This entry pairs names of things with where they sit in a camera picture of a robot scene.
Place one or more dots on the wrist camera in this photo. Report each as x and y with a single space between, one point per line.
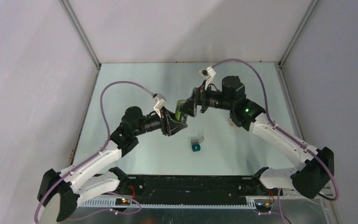
159 102
208 73

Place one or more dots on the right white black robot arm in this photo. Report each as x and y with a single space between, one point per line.
312 168

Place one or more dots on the clear pill bottle gold lid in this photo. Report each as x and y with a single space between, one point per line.
231 123

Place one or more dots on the aluminium frame post right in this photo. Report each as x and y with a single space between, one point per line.
298 31

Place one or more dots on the aluminium frame post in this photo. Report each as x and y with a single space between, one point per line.
298 31
73 18

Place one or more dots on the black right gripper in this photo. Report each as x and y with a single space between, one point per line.
197 98

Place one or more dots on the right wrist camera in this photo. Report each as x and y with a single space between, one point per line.
208 73

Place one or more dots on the aluminium frame post left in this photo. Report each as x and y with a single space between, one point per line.
73 18

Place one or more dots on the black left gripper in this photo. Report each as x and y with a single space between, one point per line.
168 127

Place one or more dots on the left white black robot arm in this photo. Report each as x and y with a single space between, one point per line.
61 192

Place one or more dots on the green lidded black jar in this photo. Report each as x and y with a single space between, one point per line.
179 116

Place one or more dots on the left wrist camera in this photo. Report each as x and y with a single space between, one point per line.
159 102

